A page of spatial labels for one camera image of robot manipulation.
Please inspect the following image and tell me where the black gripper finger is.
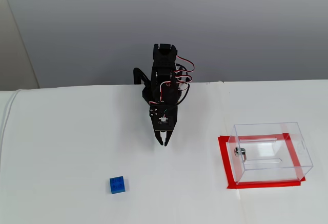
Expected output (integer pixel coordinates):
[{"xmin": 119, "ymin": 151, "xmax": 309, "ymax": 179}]
[
  {"xmin": 153, "ymin": 130, "xmax": 165, "ymax": 147},
  {"xmin": 163, "ymin": 130, "xmax": 176, "ymax": 147}
]

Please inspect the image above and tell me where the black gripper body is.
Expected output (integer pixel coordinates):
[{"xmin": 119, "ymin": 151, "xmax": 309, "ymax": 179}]
[{"xmin": 151, "ymin": 80, "xmax": 180, "ymax": 107}]

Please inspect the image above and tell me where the blue lego brick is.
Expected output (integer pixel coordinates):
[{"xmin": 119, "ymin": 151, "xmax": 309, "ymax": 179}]
[{"xmin": 109, "ymin": 175, "xmax": 127, "ymax": 195}]

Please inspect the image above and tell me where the silver box lock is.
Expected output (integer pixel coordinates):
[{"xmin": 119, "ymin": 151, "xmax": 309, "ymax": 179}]
[{"xmin": 234, "ymin": 147, "xmax": 248, "ymax": 162}]

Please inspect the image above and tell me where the transparent plastic box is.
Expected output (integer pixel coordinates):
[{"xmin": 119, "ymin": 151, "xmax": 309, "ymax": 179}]
[{"xmin": 228, "ymin": 121, "xmax": 314, "ymax": 186}]

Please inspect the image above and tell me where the black table clamp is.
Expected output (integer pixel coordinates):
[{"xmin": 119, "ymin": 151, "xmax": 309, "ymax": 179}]
[{"xmin": 133, "ymin": 67, "xmax": 151, "ymax": 86}]

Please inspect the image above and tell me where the red tape square outline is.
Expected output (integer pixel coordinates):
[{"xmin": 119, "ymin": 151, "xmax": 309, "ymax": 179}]
[{"xmin": 217, "ymin": 133, "xmax": 307, "ymax": 190}]

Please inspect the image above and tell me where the red white black servo cable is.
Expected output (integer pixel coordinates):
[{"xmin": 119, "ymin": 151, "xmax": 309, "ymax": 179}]
[
  {"xmin": 175, "ymin": 73, "xmax": 193, "ymax": 91},
  {"xmin": 175, "ymin": 54, "xmax": 196, "ymax": 73},
  {"xmin": 149, "ymin": 80, "xmax": 171, "ymax": 106}
]

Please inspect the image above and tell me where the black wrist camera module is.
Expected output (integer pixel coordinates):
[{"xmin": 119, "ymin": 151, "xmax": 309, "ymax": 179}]
[{"xmin": 149, "ymin": 105, "xmax": 178, "ymax": 133}]

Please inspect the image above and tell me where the thin black camera cable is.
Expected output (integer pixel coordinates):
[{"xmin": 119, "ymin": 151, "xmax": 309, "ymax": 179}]
[{"xmin": 175, "ymin": 64, "xmax": 191, "ymax": 107}]

